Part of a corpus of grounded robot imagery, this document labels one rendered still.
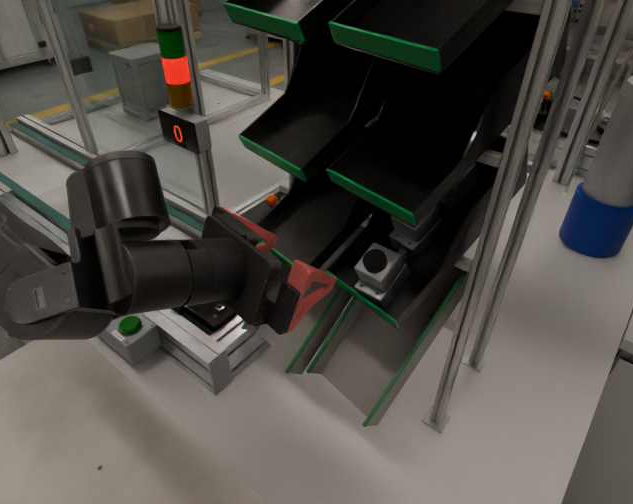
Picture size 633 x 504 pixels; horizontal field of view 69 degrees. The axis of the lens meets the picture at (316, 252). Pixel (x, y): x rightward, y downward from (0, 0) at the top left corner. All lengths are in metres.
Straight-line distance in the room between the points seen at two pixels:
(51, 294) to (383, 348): 0.51
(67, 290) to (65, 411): 0.67
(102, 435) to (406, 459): 0.54
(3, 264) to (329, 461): 0.62
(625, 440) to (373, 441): 0.74
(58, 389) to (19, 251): 0.68
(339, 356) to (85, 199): 0.50
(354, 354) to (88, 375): 0.56
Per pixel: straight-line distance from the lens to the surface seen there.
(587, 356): 1.14
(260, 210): 1.21
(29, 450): 1.01
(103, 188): 0.40
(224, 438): 0.91
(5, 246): 0.43
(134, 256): 0.37
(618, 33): 1.58
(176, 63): 1.04
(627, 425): 1.40
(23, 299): 0.40
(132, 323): 0.97
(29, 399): 1.08
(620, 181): 1.32
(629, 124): 1.28
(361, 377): 0.77
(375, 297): 0.60
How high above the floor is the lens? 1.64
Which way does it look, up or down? 39 degrees down
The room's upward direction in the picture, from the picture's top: straight up
